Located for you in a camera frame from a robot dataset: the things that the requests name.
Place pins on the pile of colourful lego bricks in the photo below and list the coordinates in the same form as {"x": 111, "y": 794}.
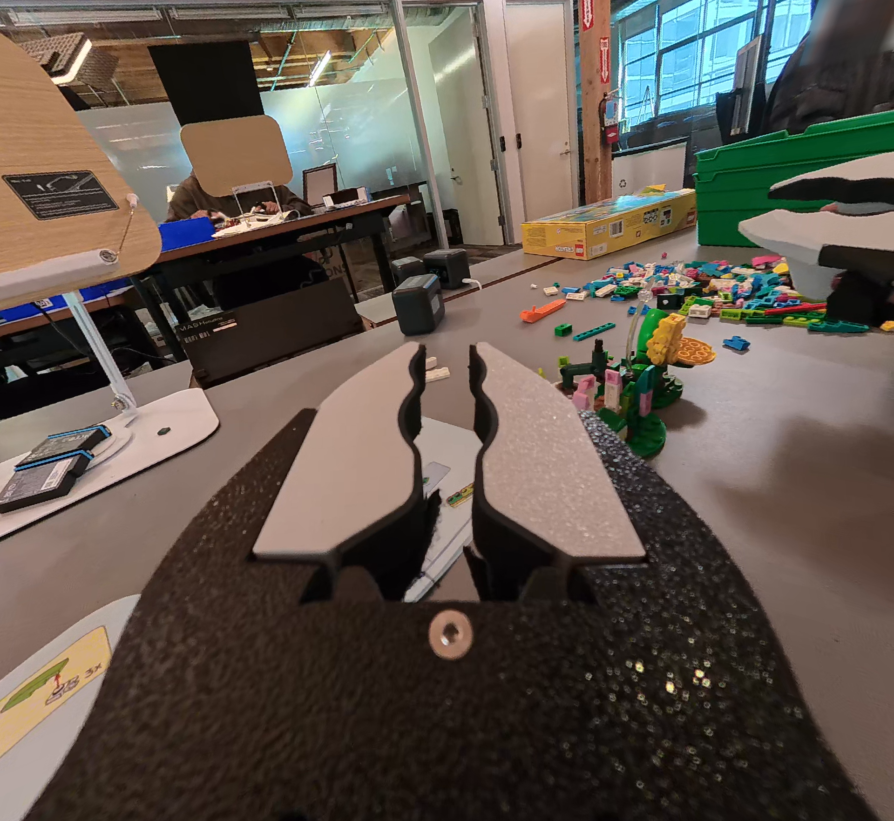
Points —
{"x": 698, "y": 283}

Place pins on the red fire extinguisher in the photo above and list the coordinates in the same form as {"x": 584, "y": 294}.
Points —
{"x": 610, "y": 119}

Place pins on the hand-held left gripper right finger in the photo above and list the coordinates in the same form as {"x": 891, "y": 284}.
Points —
{"x": 552, "y": 479}

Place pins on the blue lego piece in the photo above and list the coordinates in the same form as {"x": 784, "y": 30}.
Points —
{"x": 737, "y": 344}

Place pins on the black wall panel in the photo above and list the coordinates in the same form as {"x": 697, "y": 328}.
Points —
{"x": 202, "y": 80}

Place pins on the dark coat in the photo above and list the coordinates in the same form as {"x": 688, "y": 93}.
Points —
{"x": 824, "y": 87}

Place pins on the dark wooden desk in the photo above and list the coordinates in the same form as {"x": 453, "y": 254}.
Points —
{"x": 314, "y": 220}

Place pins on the orange brick separator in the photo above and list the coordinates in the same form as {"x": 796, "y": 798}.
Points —
{"x": 541, "y": 312}

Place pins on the wooden post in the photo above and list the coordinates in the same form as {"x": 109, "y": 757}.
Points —
{"x": 595, "y": 164}

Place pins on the white door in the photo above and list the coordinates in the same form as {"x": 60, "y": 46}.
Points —
{"x": 541, "y": 101}

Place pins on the short red sign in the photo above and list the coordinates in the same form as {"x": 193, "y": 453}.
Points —
{"x": 604, "y": 59}

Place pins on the white desk lamp wooden head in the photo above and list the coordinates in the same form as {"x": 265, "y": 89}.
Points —
{"x": 56, "y": 136}

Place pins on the black power station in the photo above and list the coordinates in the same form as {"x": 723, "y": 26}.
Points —
{"x": 415, "y": 307}
{"x": 447, "y": 269}
{"x": 406, "y": 270}

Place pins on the long teal lego brick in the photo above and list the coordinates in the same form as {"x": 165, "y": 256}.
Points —
{"x": 595, "y": 330}

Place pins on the black battery blue edge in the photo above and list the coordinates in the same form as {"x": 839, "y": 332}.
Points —
{"x": 63, "y": 447}
{"x": 38, "y": 486}

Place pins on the lego instruction booklet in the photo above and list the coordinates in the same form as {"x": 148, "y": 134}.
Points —
{"x": 447, "y": 444}

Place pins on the green lego flower model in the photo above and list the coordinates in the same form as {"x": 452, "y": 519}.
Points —
{"x": 639, "y": 416}

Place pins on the yellow lego box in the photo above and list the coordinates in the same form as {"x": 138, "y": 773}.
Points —
{"x": 593, "y": 238}

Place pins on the white recycling bin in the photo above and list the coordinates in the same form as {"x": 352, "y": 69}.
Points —
{"x": 649, "y": 168}

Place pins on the black equipment case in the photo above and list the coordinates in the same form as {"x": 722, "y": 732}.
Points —
{"x": 279, "y": 339}

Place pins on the white box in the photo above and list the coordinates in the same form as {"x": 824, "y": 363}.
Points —
{"x": 348, "y": 198}

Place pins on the green plastic bin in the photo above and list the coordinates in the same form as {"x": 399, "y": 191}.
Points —
{"x": 768, "y": 154}
{"x": 719, "y": 224}
{"x": 733, "y": 184}

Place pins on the blue plastic bin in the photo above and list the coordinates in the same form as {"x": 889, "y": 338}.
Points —
{"x": 185, "y": 234}

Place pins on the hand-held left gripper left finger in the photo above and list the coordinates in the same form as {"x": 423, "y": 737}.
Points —
{"x": 349, "y": 465}

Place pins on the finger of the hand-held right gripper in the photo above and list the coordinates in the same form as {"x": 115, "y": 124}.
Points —
{"x": 859, "y": 171}
{"x": 803, "y": 231}

